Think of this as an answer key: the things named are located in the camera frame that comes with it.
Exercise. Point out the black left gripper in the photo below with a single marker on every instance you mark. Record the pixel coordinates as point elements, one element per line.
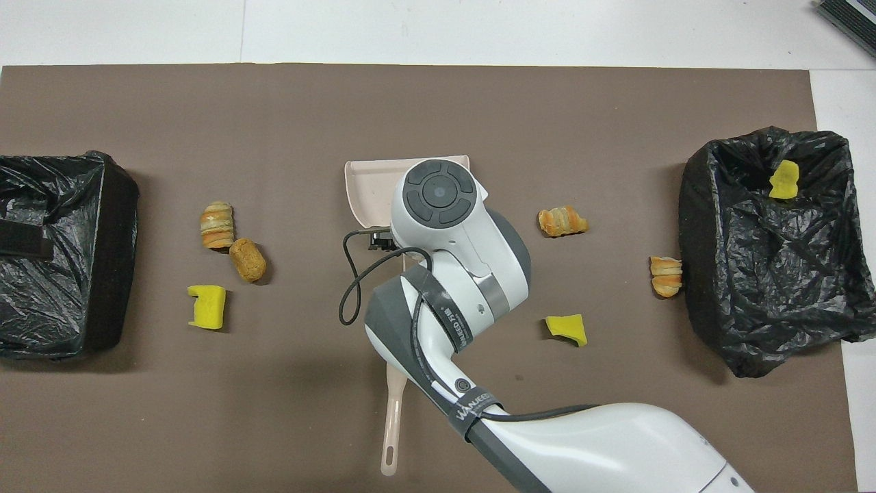
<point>24,239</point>

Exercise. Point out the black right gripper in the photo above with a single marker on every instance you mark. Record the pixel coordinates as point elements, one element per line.
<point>382,241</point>

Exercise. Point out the beige plastic dustpan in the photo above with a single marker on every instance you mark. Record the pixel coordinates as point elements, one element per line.
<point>369,192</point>

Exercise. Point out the brown bread roll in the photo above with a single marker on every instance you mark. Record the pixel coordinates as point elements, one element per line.
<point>247,260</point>

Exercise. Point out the striped croissant pastry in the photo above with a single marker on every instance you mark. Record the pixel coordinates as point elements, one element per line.
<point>217,224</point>
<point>562,221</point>
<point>666,276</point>

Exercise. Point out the yellow sponge piece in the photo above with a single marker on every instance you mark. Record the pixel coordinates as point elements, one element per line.
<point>783,181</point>
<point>567,327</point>
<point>209,307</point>

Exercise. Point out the beige hand brush black bristles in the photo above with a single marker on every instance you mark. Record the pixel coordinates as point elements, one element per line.
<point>391,438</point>

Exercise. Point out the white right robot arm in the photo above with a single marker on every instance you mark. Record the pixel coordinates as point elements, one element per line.
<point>616,452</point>

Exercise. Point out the black bag lined bin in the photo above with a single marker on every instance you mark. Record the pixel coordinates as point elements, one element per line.
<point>68,301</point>
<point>753,287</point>

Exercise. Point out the brown table mat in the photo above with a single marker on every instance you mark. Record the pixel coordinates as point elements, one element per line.
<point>205,123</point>

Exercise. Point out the dark grey ribbed block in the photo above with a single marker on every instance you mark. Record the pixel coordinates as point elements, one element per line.
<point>852,20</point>

